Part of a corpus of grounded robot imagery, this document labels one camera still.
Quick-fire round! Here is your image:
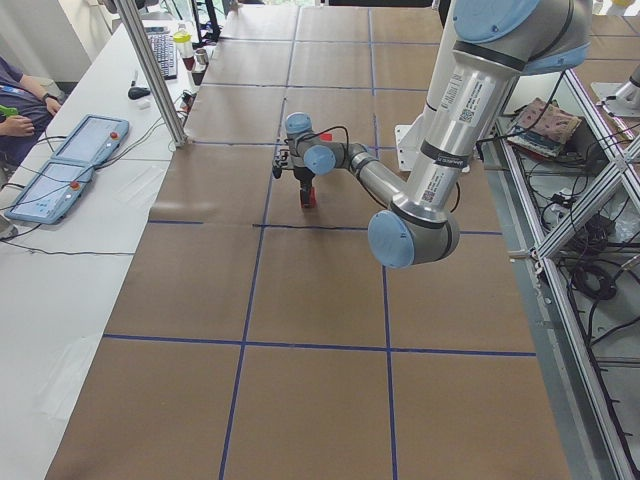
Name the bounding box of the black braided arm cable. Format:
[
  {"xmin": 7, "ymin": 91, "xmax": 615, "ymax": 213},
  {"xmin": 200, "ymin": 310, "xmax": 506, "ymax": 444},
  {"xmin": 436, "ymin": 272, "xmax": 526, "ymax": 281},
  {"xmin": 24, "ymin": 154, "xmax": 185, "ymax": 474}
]
[{"xmin": 299, "ymin": 124, "xmax": 350, "ymax": 151}]

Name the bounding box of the black keyboard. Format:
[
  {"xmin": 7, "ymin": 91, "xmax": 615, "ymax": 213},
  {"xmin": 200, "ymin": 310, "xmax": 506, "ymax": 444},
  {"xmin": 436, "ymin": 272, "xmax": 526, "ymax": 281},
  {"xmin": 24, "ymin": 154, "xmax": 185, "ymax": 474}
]
[{"xmin": 147, "ymin": 33, "xmax": 178, "ymax": 80}]

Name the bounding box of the teach pendant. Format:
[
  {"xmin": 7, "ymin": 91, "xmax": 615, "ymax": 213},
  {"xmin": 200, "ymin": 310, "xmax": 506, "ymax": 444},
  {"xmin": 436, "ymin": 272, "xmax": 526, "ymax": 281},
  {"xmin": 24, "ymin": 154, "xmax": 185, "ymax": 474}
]
[
  {"xmin": 52, "ymin": 114, "xmax": 130, "ymax": 167},
  {"xmin": 6, "ymin": 160, "xmax": 95, "ymax": 225}
]

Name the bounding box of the lower teach pendant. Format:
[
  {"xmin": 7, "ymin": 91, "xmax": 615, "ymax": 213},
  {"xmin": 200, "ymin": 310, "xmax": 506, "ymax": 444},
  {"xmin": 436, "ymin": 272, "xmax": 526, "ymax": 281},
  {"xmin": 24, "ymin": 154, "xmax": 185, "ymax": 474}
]
[{"xmin": 6, "ymin": 160, "xmax": 95, "ymax": 225}]

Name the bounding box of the black computer mouse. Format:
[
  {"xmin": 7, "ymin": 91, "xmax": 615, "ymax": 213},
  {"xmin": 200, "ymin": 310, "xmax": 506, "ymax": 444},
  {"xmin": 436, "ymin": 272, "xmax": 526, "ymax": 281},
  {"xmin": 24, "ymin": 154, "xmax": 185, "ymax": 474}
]
[{"xmin": 127, "ymin": 86, "xmax": 151, "ymax": 100}]

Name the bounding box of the seated person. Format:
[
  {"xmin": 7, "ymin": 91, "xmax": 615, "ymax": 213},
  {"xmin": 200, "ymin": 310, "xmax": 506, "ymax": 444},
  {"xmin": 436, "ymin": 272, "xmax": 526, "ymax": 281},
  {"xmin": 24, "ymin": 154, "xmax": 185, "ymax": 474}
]
[{"xmin": 1, "ymin": 58, "xmax": 61, "ymax": 168}]

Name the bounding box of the aluminium side frame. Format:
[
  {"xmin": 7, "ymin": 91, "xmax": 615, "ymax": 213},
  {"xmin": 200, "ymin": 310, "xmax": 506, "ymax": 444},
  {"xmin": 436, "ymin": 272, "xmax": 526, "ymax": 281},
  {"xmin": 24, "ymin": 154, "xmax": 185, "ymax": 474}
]
[{"xmin": 484, "ymin": 72, "xmax": 639, "ymax": 479}]

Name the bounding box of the upper teach pendant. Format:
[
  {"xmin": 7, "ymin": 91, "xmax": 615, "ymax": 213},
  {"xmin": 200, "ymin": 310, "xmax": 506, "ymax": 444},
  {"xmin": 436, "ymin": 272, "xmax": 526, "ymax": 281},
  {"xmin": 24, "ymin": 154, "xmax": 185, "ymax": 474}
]
[{"xmin": 52, "ymin": 114, "xmax": 130, "ymax": 167}]

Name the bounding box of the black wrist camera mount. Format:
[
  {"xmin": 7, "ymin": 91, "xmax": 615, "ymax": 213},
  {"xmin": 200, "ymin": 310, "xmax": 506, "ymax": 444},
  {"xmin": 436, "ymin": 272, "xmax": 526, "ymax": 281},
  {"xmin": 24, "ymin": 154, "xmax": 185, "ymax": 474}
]
[{"xmin": 272, "ymin": 147, "xmax": 294, "ymax": 179}]

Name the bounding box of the aluminium frame post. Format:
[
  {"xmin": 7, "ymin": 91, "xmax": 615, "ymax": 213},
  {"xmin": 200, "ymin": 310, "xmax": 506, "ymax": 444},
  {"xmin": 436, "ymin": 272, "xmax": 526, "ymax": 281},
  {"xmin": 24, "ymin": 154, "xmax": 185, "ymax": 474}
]
[{"xmin": 114, "ymin": 0, "xmax": 187, "ymax": 147}]

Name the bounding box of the metal cup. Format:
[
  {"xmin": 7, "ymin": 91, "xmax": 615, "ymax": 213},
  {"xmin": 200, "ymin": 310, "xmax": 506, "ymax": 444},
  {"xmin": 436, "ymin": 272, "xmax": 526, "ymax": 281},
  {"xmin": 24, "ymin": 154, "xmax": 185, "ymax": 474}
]
[{"xmin": 194, "ymin": 48, "xmax": 209, "ymax": 65}]

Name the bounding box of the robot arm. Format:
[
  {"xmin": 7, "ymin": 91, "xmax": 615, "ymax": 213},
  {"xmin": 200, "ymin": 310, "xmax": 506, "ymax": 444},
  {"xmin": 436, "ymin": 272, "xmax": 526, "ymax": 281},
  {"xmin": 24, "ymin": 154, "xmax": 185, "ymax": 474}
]
[{"xmin": 272, "ymin": 1, "xmax": 593, "ymax": 268}]

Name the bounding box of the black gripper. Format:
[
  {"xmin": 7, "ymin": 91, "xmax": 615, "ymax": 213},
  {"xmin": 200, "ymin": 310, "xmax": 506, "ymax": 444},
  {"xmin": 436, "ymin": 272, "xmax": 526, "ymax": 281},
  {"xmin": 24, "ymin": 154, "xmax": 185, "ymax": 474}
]
[{"xmin": 292, "ymin": 167, "xmax": 316, "ymax": 209}]

